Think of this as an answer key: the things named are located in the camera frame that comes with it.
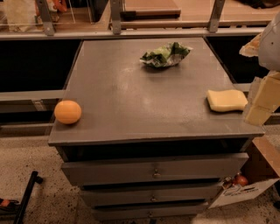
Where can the middle drawer brass knob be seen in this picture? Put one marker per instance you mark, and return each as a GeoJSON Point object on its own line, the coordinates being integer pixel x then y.
{"type": "Point", "coordinates": [153, 199]}

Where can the metal railing frame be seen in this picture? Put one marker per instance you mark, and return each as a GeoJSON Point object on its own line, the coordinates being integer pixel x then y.
{"type": "Point", "coordinates": [138, 18]}

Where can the black metal stand leg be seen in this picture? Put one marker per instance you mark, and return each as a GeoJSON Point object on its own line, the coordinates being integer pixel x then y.
{"type": "Point", "coordinates": [34, 179]}

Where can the orange fruit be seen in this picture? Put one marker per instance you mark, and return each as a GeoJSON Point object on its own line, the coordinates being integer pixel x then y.
{"type": "Point", "coordinates": [67, 112]}

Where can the drawer brass knob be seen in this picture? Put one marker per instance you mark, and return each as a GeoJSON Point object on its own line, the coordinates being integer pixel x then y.
{"type": "Point", "coordinates": [153, 199]}
{"type": "Point", "coordinates": [156, 174]}

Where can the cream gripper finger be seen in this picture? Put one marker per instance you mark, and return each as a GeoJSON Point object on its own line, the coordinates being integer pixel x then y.
{"type": "Point", "coordinates": [268, 93]}
{"type": "Point", "coordinates": [256, 114]}

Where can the cardboard box with items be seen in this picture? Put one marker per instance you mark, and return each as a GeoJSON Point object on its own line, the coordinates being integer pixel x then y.
{"type": "Point", "coordinates": [262, 170]}

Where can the grey drawer cabinet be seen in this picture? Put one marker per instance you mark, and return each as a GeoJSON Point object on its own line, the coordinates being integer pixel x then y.
{"type": "Point", "coordinates": [137, 119]}

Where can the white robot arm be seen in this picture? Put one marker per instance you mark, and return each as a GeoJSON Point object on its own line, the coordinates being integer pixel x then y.
{"type": "Point", "coordinates": [268, 53]}

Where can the top drawer brass knob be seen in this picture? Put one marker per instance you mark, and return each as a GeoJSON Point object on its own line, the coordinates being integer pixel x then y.
{"type": "Point", "coordinates": [156, 174]}

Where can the green white chip bag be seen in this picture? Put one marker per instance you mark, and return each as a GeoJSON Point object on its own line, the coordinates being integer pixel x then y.
{"type": "Point", "coordinates": [166, 56]}

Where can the yellow sponge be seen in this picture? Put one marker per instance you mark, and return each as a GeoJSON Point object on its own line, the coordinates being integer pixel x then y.
{"type": "Point", "coordinates": [227, 100]}

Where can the red onion in box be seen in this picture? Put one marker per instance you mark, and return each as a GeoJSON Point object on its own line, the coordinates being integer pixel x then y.
{"type": "Point", "coordinates": [239, 179]}

